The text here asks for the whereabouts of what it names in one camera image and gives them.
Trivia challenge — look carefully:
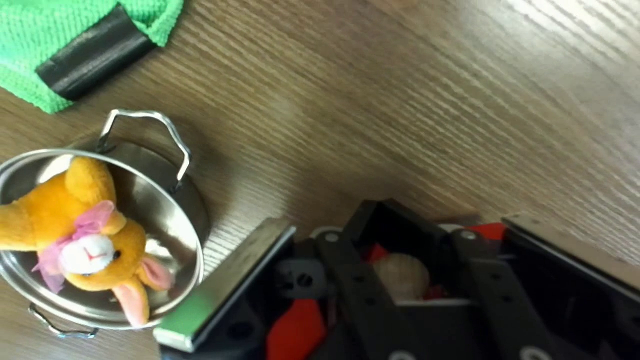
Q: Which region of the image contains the beige round object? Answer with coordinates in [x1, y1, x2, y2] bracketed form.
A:
[372, 252, 431, 302]

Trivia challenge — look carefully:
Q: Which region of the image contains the green microfibre cloth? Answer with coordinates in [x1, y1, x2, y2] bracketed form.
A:
[0, 0, 185, 115]

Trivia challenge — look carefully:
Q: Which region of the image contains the small black red drawer unit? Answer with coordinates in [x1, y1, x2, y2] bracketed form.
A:
[265, 198, 508, 360]

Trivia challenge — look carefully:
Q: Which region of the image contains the steel pot with handles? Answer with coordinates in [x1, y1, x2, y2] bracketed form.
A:
[0, 108, 211, 340]

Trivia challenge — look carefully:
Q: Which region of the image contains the orange plush rabbit toy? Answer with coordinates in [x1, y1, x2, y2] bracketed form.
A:
[0, 156, 174, 329]

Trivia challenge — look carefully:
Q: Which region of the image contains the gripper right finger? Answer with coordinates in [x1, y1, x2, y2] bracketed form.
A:
[451, 214, 640, 360]

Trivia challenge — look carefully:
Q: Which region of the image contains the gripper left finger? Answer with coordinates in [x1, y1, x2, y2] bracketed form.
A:
[152, 217, 417, 360]

